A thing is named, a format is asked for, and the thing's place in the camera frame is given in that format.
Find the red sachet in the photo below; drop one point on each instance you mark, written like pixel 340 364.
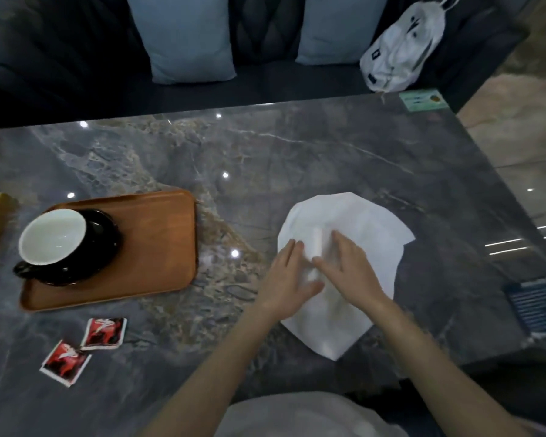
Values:
pixel 65 363
pixel 104 333

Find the person's left thumb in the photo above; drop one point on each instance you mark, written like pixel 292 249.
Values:
pixel 313 290

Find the green table sticker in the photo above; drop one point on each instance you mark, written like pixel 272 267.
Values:
pixel 423 100

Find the person's left forearm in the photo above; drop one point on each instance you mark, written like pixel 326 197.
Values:
pixel 218 377

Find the black saucer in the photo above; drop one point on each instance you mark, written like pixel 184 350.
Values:
pixel 102 241

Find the person's right forearm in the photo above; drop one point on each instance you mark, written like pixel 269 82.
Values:
pixel 432 373

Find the person's right thumb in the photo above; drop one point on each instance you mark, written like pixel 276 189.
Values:
pixel 324 269

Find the dark blue table sticker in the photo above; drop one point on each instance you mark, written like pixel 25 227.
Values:
pixel 539 304

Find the light blue cushion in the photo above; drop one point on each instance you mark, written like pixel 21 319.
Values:
pixel 336 27
pixel 186 36

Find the person's left hand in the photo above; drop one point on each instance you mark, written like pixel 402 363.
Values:
pixel 282 286

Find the white paper napkin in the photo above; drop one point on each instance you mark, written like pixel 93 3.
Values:
pixel 368 222

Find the person's right hand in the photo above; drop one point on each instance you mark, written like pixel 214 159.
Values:
pixel 352 277

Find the person's white shirt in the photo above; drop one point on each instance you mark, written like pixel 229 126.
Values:
pixel 300 416

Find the dark blue sofa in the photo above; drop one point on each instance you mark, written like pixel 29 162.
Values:
pixel 63 54

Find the brown wooden tray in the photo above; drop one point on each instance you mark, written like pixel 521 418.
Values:
pixel 154 250

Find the black cup with white inside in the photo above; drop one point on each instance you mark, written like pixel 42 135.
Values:
pixel 50 238

